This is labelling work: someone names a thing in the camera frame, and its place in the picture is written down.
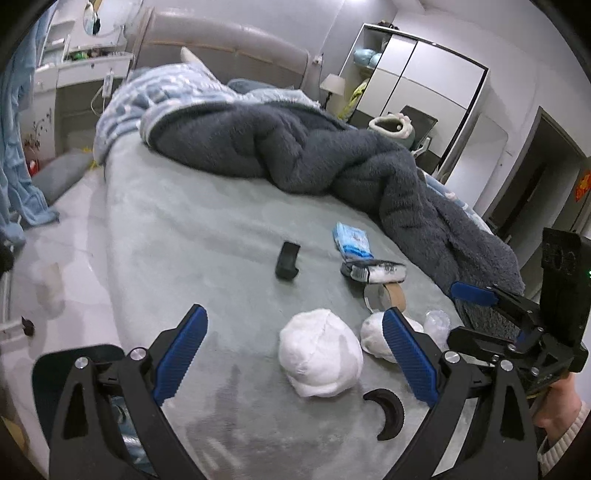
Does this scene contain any white wardrobe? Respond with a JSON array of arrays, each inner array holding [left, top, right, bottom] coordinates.
[[339, 23, 489, 183]]

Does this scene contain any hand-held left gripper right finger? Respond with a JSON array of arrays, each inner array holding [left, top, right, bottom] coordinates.
[[382, 308, 540, 480]]

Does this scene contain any small white tissue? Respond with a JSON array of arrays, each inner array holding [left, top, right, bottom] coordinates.
[[360, 313, 424, 363]]

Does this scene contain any black crescent plastic piece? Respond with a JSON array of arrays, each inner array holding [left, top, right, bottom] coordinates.
[[363, 388, 406, 440]]

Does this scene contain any light blue hanging garment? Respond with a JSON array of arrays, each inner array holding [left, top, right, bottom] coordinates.
[[0, 28, 61, 250]]

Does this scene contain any blue white patterned quilt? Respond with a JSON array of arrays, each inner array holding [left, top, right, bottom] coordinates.
[[92, 62, 324, 164]]

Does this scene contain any clear plastic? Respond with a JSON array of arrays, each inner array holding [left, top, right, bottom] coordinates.
[[424, 309, 452, 349]]

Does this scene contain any large white tissue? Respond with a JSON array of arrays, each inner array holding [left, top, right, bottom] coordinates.
[[278, 309, 364, 398]]

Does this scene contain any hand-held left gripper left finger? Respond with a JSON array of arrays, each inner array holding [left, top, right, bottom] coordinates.
[[48, 304, 208, 480]]

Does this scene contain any white green plush slipper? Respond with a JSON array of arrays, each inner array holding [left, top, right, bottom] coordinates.
[[368, 113, 416, 148]]

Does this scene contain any black white snack packet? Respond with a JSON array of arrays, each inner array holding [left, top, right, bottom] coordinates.
[[341, 259, 408, 283]]

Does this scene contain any blue white tissue packet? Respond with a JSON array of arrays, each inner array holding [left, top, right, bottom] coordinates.
[[332, 222, 375, 261]]

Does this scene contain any bed with grey-green sheet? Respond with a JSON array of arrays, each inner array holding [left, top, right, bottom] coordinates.
[[95, 134, 467, 480]]

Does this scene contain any person's right hand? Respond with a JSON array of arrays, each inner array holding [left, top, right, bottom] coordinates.
[[531, 374, 583, 437]]

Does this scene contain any grey pillow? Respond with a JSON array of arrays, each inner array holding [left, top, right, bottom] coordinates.
[[228, 78, 273, 95]]

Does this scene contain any black chair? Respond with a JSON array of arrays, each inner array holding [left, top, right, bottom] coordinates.
[[399, 105, 439, 171]]

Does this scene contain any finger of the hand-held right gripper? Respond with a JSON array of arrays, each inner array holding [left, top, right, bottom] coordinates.
[[450, 281, 543, 333], [447, 325, 532, 365]]

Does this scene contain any dark door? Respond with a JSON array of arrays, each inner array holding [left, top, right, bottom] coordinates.
[[482, 106, 587, 241]]

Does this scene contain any white dresser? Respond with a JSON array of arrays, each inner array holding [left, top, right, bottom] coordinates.
[[34, 4, 134, 153]]

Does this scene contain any grey floor cushion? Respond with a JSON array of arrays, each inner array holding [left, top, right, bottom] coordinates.
[[32, 150, 95, 204]]

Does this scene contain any white pillow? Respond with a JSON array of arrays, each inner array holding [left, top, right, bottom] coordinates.
[[180, 46, 213, 75]]

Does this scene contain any white power strip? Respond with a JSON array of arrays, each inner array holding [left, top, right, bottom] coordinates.
[[90, 69, 116, 114]]

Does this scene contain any brown tape roll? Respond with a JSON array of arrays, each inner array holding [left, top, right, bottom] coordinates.
[[363, 282, 407, 315]]

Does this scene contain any padded beige headboard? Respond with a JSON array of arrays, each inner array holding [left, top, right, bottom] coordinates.
[[124, 9, 310, 93]]

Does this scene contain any small black plastic box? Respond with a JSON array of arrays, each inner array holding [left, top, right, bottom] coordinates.
[[276, 241, 301, 281]]

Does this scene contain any beige table lamp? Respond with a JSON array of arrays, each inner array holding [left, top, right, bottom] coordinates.
[[320, 74, 346, 112]]

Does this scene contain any dark grey fleece blanket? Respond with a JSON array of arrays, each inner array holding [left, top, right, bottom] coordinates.
[[150, 99, 527, 342]]

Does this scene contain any white clothes rack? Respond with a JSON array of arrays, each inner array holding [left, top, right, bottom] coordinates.
[[0, 268, 35, 344]]

